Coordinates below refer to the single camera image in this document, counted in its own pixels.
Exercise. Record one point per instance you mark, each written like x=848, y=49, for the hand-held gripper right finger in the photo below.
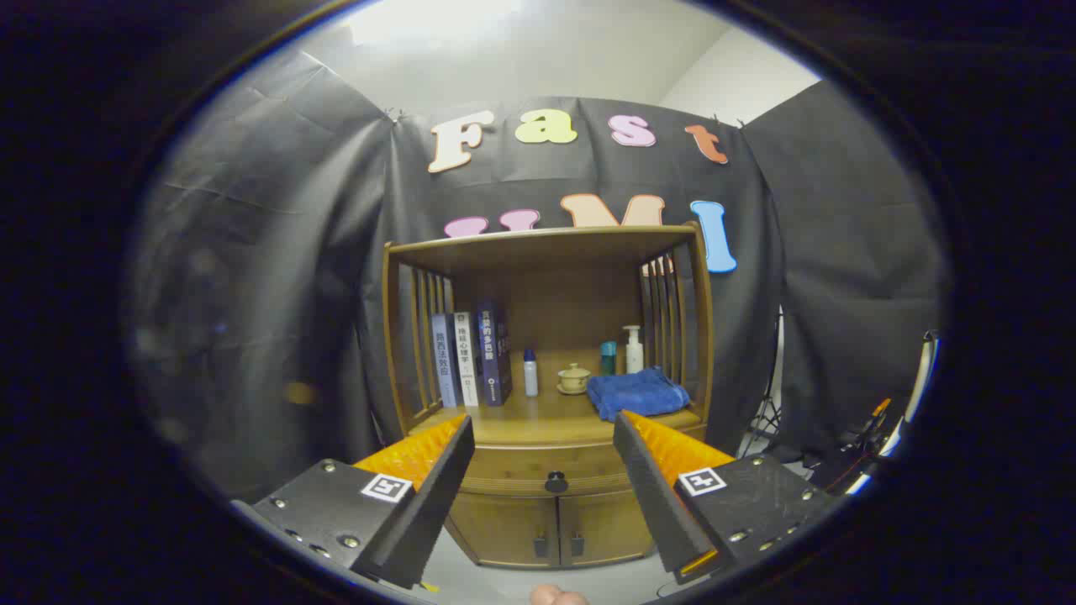
x=651, y=496

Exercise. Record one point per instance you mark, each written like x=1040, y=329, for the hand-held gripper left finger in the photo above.
x=424, y=512

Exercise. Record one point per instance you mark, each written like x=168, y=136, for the wooden drawer with black knob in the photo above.
x=513, y=466

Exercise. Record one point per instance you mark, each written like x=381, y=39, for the wooden cabinet door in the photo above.
x=504, y=529
x=605, y=525

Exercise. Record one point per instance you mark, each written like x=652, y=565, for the wooden countertop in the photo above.
x=546, y=416

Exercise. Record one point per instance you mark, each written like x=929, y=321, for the wooden cabinet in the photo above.
x=555, y=244

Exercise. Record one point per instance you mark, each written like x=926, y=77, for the folded blue towel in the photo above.
x=635, y=393

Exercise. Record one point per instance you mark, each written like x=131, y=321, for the cream lidded tea cup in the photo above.
x=574, y=378

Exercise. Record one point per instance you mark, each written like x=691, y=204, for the white pump bottle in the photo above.
x=634, y=355

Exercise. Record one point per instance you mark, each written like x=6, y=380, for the teal bottle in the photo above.
x=608, y=360

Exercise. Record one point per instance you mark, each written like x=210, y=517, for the light blue book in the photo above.
x=444, y=361

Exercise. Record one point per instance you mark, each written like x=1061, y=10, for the white book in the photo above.
x=466, y=361

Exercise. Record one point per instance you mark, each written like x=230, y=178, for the white bottle with blue cap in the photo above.
x=530, y=376

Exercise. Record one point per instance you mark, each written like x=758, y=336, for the dark blue book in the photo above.
x=493, y=353

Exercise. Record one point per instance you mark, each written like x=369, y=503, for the black equipment with orange clip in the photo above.
x=857, y=458

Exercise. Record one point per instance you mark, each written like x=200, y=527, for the black backdrop cloth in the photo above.
x=277, y=277

